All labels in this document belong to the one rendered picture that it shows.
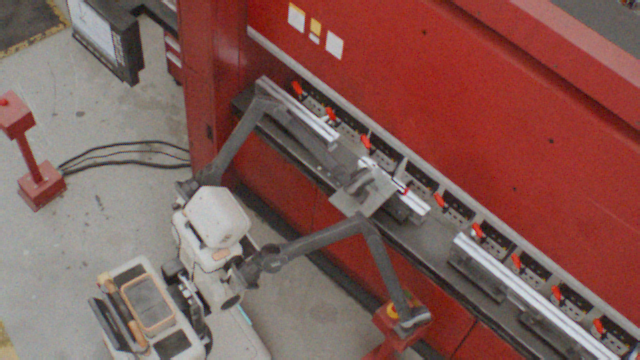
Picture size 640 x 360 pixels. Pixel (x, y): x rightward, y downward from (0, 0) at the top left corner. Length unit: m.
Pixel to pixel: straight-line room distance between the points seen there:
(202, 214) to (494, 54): 1.20
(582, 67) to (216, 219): 1.38
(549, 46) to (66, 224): 3.02
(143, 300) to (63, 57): 2.48
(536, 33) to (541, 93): 0.23
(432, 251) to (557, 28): 1.43
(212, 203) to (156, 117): 2.06
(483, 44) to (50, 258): 2.80
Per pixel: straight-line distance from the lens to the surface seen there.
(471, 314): 3.31
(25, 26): 5.42
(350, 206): 3.17
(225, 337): 3.66
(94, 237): 4.29
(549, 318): 3.19
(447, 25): 2.44
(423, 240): 3.29
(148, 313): 3.05
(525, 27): 2.23
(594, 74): 2.18
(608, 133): 2.31
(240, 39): 3.37
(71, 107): 4.85
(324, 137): 3.40
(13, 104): 3.90
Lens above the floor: 3.71
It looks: 53 degrees down
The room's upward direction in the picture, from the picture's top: 7 degrees clockwise
